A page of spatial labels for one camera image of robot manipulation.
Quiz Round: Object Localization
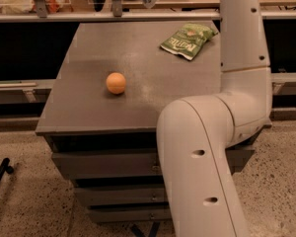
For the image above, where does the grey low side rail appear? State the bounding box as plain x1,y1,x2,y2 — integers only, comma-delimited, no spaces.
0,79,54,104

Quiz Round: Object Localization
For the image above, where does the grey drawer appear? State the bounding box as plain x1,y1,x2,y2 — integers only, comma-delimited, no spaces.
87,204,172,223
50,144,257,180
74,184,168,206

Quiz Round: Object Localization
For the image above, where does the orange ball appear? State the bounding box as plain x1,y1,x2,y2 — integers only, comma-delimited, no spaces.
106,72,126,95

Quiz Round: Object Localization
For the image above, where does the grey drawer cabinet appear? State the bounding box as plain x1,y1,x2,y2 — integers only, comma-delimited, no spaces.
35,20,272,223

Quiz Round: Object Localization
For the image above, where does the wooden shelf with metal rail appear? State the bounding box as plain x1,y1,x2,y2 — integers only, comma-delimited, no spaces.
0,0,296,23

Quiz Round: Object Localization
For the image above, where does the top grey drawer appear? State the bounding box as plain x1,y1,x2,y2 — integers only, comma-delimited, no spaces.
50,144,257,180

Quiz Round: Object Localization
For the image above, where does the black pole on floor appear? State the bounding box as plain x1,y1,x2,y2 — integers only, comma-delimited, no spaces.
0,158,14,182

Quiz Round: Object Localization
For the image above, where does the bottom grey drawer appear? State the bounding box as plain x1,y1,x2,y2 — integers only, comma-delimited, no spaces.
87,204,172,223

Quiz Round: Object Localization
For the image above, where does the green chip bag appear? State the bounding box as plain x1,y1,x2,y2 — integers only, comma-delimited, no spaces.
161,23,217,61

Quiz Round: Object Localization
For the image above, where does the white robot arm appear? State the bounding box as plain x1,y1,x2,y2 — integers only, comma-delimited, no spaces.
157,0,272,237

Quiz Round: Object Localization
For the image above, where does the middle grey drawer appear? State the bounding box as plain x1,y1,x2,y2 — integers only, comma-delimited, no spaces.
74,184,168,206

